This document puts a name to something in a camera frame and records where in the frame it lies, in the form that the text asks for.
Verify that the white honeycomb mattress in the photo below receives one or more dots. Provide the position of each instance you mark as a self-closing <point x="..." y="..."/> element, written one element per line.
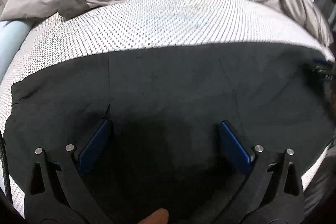
<point x="137" y="24"/>

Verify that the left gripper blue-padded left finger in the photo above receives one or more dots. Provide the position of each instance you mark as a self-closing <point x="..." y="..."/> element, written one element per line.
<point x="55" y="192"/>

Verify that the person's right hand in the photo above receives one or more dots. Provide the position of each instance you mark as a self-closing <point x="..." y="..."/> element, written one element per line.
<point x="330" y="95"/>

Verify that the person's left hand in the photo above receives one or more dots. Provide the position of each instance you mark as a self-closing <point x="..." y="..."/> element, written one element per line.
<point x="160" y="216"/>

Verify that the black pants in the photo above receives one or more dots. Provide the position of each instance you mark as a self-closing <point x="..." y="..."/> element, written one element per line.
<point x="146" y="121"/>

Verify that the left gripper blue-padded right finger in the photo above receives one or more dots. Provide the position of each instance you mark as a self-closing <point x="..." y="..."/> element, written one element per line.
<point x="271" y="191"/>

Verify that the light blue pillow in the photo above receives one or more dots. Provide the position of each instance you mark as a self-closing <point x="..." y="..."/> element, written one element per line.
<point x="13" y="33"/>

